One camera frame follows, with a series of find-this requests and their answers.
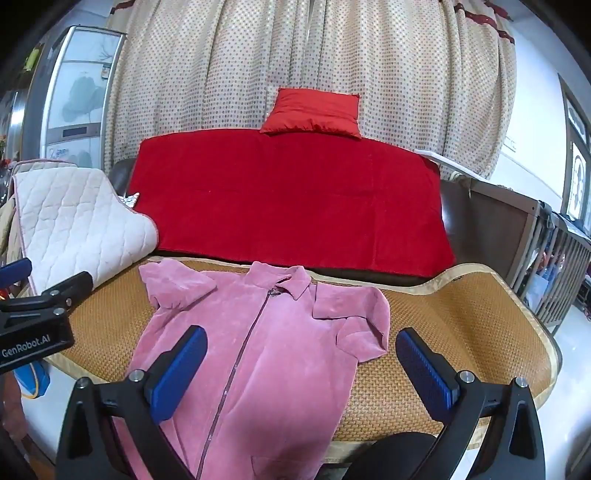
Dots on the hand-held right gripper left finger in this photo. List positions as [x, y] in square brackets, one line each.
[178, 369]

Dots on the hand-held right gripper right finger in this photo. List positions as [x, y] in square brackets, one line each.
[425, 369]

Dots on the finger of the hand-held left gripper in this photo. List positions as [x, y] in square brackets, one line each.
[55, 295]
[14, 273]

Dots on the pink zip jacket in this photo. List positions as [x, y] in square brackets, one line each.
[277, 350]

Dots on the blue bag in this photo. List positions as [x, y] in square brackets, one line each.
[34, 381]

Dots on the woven rattan mat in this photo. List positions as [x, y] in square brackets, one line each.
[452, 332]

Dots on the white quilted pad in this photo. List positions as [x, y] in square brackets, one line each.
[78, 221]

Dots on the person's black trouser leg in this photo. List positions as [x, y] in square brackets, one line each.
[397, 457]

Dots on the silver patterned cloth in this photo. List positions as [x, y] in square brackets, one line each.
[130, 201]

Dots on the wooden crib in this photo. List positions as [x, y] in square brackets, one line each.
[554, 267]

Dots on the silver glass-door refrigerator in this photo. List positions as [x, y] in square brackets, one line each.
[78, 92]

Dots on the red blanket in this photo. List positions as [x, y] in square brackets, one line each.
[286, 203]

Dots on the white rod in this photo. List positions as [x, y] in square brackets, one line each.
[450, 164]

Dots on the red pillow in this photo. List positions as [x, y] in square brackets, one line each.
[311, 113]

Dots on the beige dotted curtain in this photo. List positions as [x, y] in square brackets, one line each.
[323, 60]

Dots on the framed wall picture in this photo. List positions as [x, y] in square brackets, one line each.
[575, 152]

